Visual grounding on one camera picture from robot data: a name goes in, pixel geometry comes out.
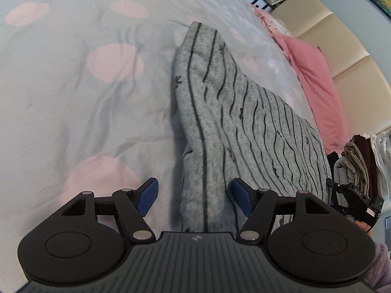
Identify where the grey striped garment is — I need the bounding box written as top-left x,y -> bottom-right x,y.
174,22 -> 331,233

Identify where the olive folded garment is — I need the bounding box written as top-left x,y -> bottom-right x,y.
342,142 -> 370,197

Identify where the dark maroon folded garment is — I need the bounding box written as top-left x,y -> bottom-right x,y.
351,134 -> 379,199

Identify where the white folded garment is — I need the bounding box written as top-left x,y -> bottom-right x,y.
370,129 -> 391,199

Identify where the purple fuzzy sleeve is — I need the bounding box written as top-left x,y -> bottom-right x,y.
364,243 -> 391,293

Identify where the beige padded headboard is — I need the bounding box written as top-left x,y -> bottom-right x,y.
272,0 -> 390,135

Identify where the grey pink-dotted bed sheet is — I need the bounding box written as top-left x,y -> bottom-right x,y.
1,0 -> 313,292

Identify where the pink patterned pillow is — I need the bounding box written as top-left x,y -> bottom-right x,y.
250,5 -> 293,37

